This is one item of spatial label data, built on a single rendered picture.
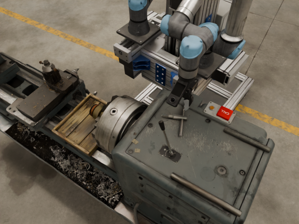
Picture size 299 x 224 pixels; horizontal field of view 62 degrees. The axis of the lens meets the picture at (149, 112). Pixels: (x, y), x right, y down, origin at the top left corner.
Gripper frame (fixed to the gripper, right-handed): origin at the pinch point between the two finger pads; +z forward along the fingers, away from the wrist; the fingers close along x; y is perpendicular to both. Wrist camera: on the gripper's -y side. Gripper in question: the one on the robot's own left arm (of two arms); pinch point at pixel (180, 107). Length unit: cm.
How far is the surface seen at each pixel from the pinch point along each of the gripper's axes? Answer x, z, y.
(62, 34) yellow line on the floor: 243, 129, 118
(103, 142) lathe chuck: 26.0, 16.5, -27.0
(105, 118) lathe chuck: 29.2, 7.5, -19.5
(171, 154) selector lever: -7.9, 2.6, -21.3
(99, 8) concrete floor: 243, 129, 199
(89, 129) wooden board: 52, 41, -16
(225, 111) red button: -17.9, 2.6, 10.8
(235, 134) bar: -26.3, 1.8, 1.4
